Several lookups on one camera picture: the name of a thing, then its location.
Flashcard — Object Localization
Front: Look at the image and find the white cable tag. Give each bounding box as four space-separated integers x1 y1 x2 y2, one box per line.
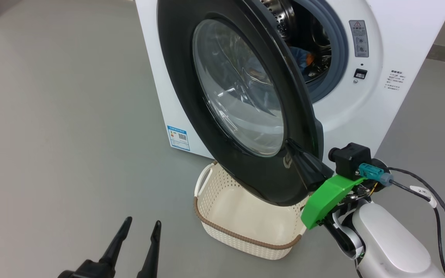
410 185 438 209

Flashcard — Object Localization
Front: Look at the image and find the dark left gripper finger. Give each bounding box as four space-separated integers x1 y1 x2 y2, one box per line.
136 220 162 278
99 216 133 267

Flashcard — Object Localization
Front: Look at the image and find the grey rubber door gasket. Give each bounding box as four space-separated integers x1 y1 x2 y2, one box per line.
292 0 350 104

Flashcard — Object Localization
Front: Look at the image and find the black washing machine door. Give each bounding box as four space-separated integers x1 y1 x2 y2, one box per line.
157 0 324 207

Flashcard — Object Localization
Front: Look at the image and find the blue cartoon print garment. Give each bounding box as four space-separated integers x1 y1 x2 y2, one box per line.
290 46 316 82

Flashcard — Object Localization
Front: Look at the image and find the white front-load washing machine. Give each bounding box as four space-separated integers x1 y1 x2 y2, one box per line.
135 0 445 164

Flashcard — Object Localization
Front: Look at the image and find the blue energy label sticker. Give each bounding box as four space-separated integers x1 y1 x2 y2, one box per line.
167 125 190 151

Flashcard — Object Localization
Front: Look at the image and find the grey warning label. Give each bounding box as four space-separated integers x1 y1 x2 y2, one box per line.
348 20 370 58

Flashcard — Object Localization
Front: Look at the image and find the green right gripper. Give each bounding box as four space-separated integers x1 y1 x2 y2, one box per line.
286 139 380 231

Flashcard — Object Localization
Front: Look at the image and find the steel washing drum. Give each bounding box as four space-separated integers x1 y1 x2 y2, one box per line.
261 0 333 81

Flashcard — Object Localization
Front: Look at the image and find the cream perforated laundry basket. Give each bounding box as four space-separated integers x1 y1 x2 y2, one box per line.
194 160 310 260

